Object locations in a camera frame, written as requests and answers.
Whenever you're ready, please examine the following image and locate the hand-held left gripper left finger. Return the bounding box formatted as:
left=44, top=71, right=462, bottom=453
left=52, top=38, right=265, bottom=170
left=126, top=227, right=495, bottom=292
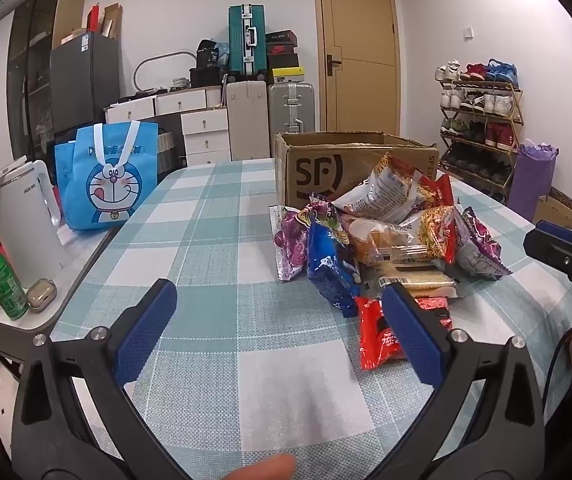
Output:
left=11, top=278, right=197, bottom=480

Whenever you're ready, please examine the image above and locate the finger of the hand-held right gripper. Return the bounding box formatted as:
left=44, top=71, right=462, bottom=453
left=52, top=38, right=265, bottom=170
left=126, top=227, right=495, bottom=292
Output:
left=533, top=220, right=572, bottom=248
left=523, top=231, right=572, bottom=287

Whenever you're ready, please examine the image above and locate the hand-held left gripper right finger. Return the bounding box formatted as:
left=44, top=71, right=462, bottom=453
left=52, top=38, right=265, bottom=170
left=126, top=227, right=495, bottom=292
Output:
left=366, top=281, right=547, bottom=480

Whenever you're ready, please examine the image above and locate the red cone snack bag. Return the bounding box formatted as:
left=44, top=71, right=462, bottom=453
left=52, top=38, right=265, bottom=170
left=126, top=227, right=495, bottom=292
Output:
left=356, top=296, right=407, bottom=372

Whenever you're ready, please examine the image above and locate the small dark red packet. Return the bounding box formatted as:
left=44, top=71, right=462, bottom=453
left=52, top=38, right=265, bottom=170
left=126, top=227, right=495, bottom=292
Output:
left=416, top=296, right=454, bottom=331

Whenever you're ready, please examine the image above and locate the beige cracker packet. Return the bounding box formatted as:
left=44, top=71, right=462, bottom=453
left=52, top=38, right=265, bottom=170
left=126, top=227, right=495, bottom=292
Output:
left=366, top=260, right=459, bottom=301

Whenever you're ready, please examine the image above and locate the purple white snack bag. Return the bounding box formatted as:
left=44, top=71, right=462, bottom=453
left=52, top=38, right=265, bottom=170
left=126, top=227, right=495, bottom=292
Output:
left=453, top=206, right=512, bottom=281

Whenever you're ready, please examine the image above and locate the blue cookie packet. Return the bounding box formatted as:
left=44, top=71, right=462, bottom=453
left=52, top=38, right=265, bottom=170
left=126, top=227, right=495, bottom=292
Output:
left=307, top=221, right=363, bottom=318

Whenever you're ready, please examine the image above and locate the clear bread packet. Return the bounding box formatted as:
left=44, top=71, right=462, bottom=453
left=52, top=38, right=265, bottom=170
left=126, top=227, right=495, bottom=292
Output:
left=341, top=216, right=411, bottom=266

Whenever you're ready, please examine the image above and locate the red snack packet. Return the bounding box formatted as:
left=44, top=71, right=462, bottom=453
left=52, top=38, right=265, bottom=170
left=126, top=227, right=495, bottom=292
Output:
left=418, top=172, right=454, bottom=211

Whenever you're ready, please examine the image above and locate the purple green cartoon snack bag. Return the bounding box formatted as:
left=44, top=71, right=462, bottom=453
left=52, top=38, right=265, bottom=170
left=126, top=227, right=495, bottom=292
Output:
left=293, top=199, right=351, bottom=247

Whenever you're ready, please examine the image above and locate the purple grape snack packet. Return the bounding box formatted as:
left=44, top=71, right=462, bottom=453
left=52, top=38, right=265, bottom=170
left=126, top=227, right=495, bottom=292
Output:
left=272, top=204, right=317, bottom=281

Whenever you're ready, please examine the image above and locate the person's left hand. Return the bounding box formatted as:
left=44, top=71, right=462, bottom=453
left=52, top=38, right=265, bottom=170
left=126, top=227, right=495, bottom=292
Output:
left=228, top=452, right=297, bottom=480

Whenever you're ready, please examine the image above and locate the small cardboard box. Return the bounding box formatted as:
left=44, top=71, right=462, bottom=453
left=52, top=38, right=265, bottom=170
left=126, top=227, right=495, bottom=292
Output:
left=532, top=187, right=572, bottom=233

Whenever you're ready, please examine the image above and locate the purple gift bag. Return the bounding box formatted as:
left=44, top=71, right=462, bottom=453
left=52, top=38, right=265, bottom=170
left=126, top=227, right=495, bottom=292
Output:
left=508, top=139, right=560, bottom=224

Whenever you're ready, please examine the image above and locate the grey side table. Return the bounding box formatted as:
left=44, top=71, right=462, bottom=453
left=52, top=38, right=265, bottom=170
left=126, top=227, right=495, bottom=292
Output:
left=0, top=222, right=123, bottom=376

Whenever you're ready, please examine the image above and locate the grey earbuds case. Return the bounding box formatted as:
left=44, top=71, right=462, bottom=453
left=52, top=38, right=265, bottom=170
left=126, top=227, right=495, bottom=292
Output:
left=25, top=278, right=59, bottom=314

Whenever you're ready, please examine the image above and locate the green drink can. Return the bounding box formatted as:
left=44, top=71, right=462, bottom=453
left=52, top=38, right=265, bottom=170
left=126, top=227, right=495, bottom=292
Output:
left=0, top=250, right=30, bottom=321

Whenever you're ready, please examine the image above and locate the shoe rack with shoes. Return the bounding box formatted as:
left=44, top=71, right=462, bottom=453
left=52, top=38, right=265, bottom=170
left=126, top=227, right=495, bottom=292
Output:
left=434, top=58, right=520, bottom=196

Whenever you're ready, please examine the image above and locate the blue cartoon tote bag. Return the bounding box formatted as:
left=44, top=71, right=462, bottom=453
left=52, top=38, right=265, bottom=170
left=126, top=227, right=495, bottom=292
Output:
left=54, top=120, right=159, bottom=232

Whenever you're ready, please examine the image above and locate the wooden shoe rack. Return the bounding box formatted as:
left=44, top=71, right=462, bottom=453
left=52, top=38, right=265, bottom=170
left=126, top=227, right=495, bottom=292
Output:
left=438, top=76, right=524, bottom=206

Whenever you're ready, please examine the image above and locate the white electric kettle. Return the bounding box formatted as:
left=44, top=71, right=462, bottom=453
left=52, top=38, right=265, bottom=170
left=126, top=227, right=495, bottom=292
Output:
left=0, top=160, right=70, bottom=287

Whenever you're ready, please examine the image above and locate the wicker basket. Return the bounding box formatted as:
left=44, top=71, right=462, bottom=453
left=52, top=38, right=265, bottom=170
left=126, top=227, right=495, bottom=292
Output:
left=157, top=130, right=187, bottom=172

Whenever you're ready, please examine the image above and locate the white drawer unit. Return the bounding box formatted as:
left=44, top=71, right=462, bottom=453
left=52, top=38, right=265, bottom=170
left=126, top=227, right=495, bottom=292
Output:
left=180, top=108, right=231, bottom=167

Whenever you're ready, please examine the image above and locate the white desk with drawers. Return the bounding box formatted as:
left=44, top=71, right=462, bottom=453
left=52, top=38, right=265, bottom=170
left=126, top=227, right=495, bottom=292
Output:
left=103, top=85, right=227, bottom=123

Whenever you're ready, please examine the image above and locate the beige suitcase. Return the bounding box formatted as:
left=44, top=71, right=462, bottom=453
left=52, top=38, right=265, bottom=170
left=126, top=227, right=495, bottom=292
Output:
left=225, top=80, right=271, bottom=162

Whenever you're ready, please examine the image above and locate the silver suitcase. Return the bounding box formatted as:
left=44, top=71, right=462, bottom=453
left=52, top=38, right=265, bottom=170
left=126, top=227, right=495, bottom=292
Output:
left=267, top=81, right=317, bottom=136

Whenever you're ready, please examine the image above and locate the dark grey fridge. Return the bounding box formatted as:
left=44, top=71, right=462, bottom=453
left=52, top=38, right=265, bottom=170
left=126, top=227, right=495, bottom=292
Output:
left=49, top=31, right=121, bottom=134

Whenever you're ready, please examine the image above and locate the oval mirror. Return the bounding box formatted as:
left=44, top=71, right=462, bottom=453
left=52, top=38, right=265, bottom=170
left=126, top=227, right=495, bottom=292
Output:
left=133, top=51, right=195, bottom=95

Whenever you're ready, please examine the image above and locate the black storage container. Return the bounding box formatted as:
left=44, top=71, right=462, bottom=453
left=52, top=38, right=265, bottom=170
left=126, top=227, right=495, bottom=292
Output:
left=189, top=65, right=227, bottom=88

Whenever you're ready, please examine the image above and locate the wooden door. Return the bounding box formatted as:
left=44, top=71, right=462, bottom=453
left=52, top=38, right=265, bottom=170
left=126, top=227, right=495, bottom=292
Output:
left=312, top=0, right=403, bottom=136

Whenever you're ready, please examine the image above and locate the tall dark glass cabinet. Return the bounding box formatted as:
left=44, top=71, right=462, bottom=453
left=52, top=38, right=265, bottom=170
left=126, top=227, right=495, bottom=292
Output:
left=7, top=0, right=88, bottom=161

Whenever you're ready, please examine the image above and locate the teal suitcase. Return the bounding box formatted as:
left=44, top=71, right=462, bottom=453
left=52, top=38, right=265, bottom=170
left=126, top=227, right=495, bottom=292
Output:
left=228, top=4, right=267, bottom=81

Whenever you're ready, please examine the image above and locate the tall brown cardboard box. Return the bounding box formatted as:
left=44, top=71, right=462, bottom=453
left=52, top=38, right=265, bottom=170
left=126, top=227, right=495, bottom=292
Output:
left=101, top=3, right=123, bottom=41

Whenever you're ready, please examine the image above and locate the black cable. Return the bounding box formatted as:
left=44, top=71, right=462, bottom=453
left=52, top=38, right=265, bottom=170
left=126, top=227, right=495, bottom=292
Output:
left=540, top=316, right=572, bottom=418

